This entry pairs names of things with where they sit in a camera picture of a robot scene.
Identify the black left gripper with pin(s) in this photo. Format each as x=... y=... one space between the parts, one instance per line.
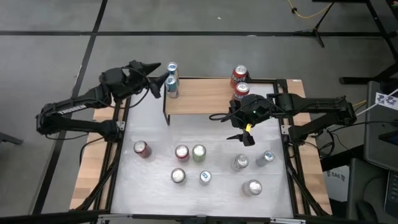
x=136 y=79

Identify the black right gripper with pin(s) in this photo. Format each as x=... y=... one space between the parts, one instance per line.
x=252 y=110

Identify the blue silver Red Bull can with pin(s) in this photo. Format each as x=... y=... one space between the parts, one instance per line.
x=172 y=67
x=265 y=158
x=172 y=88
x=205 y=177

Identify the silver Diet Coke can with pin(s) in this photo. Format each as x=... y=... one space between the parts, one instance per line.
x=178 y=175
x=240 y=162

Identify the green Sanzo can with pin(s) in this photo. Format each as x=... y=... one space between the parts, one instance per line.
x=199 y=153

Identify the red Fanta can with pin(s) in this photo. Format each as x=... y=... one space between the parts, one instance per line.
x=238 y=76
x=241 y=90
x=182 y=153

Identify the red and black Coca-Cola can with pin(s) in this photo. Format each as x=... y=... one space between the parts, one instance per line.
x=143 y=150

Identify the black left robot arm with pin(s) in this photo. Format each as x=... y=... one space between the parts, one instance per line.
x=71 y=109

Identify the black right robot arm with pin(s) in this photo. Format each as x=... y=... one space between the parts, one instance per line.
x=317 y=105

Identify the silver and pink can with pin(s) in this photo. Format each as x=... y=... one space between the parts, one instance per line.
x=252 y=188

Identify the wooden shelf with black legs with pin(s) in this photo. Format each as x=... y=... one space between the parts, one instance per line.
x=202 y=96

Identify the white printed box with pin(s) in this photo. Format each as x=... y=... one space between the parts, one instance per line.
x=335 y=186

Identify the black tripod stand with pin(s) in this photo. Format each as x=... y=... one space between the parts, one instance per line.
x=315 y=30

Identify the grey equipment cabinet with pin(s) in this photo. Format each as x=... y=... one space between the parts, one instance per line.
x=373 y=146

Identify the white paper label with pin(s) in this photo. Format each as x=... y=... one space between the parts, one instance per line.
x=387 y=101

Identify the grey chair base leg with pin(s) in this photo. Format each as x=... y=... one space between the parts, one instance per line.
x=9 y=138

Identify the black metal bar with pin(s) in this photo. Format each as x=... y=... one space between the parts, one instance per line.
x=46 y=217

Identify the silver aluminium rail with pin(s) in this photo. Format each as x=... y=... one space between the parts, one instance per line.
x=155 y=216

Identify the black metal table frame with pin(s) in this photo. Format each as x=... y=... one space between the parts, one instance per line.
x=112 y=186

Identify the black metal stand frame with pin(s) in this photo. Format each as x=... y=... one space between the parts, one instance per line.
x=381 y=25

